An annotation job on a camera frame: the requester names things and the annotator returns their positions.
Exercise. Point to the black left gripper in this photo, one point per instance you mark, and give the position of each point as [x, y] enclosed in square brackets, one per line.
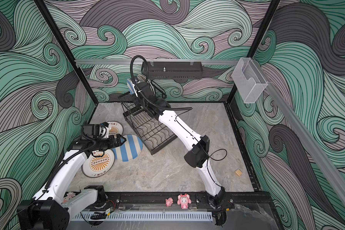
[112, 143]

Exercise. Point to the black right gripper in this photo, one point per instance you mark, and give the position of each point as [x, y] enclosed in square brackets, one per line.
[138, 96]

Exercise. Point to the orange sunburst plate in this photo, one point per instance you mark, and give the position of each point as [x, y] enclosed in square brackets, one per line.
[115, 128]
[98, 164]

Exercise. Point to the blue white striped plate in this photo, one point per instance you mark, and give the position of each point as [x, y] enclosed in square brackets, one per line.
[130, 150]
[131, 86]

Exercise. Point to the cream floral plate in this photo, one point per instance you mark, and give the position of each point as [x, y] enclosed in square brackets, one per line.
[153, 86]

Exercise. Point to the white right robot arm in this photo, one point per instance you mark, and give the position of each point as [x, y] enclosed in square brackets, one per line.
[197, 146]

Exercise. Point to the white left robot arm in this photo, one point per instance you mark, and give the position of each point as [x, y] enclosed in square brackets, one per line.
[46, 210]

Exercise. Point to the pink flat figure sticker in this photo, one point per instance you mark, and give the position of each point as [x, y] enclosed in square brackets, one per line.
[68, 196]

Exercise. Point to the small pink pig toy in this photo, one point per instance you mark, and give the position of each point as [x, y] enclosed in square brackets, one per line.
[169, 202]

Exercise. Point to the large pink pig toy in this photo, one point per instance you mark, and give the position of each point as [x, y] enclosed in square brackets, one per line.
[184, 201]

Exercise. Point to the small wooden block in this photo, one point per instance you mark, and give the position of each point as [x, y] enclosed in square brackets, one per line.
[238, 172]

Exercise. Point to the black wire dish rack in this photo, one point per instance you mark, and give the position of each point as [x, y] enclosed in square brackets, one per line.
[154, 134]

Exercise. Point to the aluminium wall rail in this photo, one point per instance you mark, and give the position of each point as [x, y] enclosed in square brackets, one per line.
[119, 61]

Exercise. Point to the white slotted cable duct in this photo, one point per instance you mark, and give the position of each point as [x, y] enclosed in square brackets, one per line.
[160, 216]

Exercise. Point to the clear plastic wall holder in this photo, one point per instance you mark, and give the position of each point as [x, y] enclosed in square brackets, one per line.
[249, 79]

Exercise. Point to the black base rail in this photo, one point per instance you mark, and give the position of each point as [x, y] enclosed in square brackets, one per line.
[200, 200]

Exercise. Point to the black frame post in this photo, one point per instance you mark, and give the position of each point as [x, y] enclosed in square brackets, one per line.
[63, 45]

